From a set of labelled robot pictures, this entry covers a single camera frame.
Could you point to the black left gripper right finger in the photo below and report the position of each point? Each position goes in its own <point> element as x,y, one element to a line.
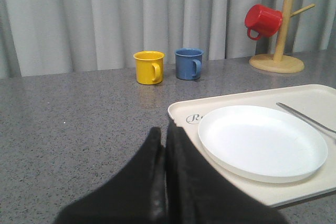
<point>198,193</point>

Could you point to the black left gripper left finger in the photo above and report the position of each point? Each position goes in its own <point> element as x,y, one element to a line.
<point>136,194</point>

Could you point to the white round plate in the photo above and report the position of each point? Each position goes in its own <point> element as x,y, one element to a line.
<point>262,144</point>

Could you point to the silver metal fork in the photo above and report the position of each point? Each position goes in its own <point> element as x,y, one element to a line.
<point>315,124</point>

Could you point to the yellow enamel mug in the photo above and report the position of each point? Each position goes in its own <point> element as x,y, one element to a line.
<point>149,67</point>

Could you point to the blue enamel mug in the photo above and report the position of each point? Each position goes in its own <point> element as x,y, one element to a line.
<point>188,63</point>

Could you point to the wooden mug tree stand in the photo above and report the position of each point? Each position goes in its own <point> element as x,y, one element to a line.
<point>278,62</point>

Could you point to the red enamel mug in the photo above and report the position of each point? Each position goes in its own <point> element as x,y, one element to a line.
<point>262,21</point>

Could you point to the grey pleated curtain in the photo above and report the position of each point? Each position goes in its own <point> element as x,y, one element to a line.
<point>59,36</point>

